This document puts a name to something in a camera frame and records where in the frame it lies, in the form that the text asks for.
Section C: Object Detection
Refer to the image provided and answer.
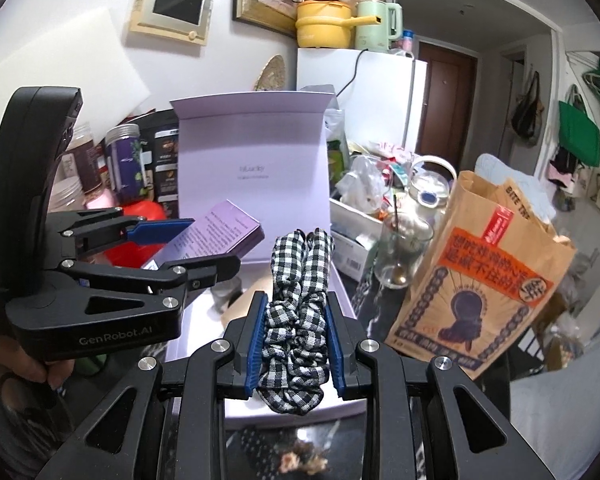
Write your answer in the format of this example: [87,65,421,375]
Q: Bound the white cardboard box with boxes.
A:
[329,195,396,281]

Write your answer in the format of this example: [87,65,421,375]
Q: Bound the white refrigerator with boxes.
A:
[296,47,428,148]

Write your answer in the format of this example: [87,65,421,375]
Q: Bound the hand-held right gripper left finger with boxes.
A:
[37,290,271,480]

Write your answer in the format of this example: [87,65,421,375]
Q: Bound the red canister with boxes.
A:
[102,202,166,266]

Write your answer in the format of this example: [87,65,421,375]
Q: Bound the purple floral jar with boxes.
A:
[104,124,146,206]

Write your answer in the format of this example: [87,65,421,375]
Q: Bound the clear jar dark red contents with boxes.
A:
[62,124,106,196]

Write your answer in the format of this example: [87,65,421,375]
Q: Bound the green snack bag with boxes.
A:
[325,109,352,186]

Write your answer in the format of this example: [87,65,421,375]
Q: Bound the clear plastic bag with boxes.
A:
[337,155,388,211]

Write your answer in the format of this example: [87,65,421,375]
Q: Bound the lavender gift box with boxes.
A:
[165,91,370,420]

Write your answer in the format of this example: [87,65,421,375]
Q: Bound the white water bottle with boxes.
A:
[409,156,458,221]

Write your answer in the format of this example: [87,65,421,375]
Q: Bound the pale green electric kettle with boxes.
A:
[355,0,403,53]

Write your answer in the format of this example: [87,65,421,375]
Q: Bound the brown flower hair clip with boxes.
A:
[279,449,328,476]

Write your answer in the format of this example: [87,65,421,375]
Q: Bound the printed brown paper bag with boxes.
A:
[384,170,578,381]

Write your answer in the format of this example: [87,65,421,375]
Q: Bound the brown door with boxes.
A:
[419,42,477,168]

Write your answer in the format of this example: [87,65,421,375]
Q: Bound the person's left hand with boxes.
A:
[0,332,76,398]

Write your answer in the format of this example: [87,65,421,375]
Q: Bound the woven straw fan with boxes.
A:
[251,54,288,92]

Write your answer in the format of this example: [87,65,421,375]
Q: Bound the beige wall intercom panel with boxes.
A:
[127,0,215,47]

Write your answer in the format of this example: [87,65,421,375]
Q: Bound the metal spoon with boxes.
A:
[390,195,416,286]

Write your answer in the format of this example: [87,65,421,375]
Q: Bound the yellow cooking pot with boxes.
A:
[295,0,381,50]

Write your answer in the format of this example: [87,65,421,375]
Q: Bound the pink capped bottle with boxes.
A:
[395,30,416,58]

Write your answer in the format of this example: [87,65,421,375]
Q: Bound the black printed canister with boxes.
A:
[145,122,181,218]

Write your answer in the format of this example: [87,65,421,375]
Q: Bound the dark hanging tote bag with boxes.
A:
[511,71,546,147]

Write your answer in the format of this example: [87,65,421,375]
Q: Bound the black power cable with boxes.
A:
[336,49,381,98]

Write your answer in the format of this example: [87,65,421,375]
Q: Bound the small purple box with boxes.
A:
[140,199,266,273]

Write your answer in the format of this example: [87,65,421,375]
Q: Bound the black white checkered scrunchie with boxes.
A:
[260,227,337,415]

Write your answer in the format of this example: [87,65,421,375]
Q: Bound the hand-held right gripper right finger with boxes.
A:
[324,290,553,480]

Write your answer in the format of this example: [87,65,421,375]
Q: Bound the clear glass cup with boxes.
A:
[374,209,435,290]

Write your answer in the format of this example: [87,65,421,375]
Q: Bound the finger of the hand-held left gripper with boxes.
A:
[59,253,243,306]
[45,205,197,265]

